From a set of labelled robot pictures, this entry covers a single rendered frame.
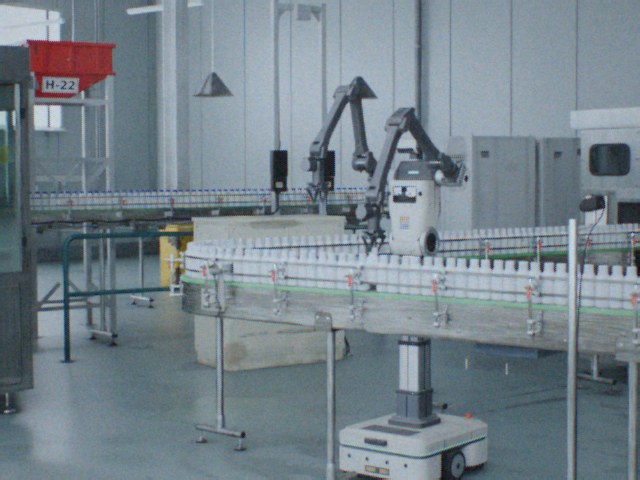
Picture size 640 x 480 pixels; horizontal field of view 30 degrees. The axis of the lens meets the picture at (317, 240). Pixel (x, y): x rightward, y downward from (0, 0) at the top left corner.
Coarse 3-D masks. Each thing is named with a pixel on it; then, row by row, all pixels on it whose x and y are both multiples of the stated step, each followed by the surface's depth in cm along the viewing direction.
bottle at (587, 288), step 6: (588, 264) 483; (588, 270) 479; (582, 276) 480; (588, 276) 479; (594, 276) 479; (582, 282) 480; (588, 282) 479; (582, 288) 480; (588, 288) 479; (594, 288) 479; (582, 294) 481; (588, 294) 479; (594, 294) 479; (582, 300) 481; (588, 300) 479; (594, 300) 479; (582, 306) 482; (588, 306) 479; (594, 306) 480
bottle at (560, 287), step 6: (558, 264) 488; (564, 264) 487; (558, 270) 487; (564, 270) 487; (558, 276) 486; (564, 276) 485; (558, 282) 486; (564, 282) 486; (558, 288) 486; (564, 288) 486; (558, 300) 486; (564, 300) 486
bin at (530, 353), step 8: (480, 344) 540; (488, 344) 538; (480, 352) 540; (488, 352) 538; (496, 352) 535; (504, 352) 533; (512, 352) 530; (520, 352) 528; (528, 352) 525; (536, 352) 523; (544, 352) 527; (552, 352) 533; (560, 352) 539; (520, 360) 522
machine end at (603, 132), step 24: (576, 120) 910; (600, 120) 890; (624, 120) 871; (600, 144) 895; (624, 144) 875; (600, 168) 896; (624, 168) 877; (600, 192) 897; (624, 192) 880; (624, 216) 884; (600, 360) 905
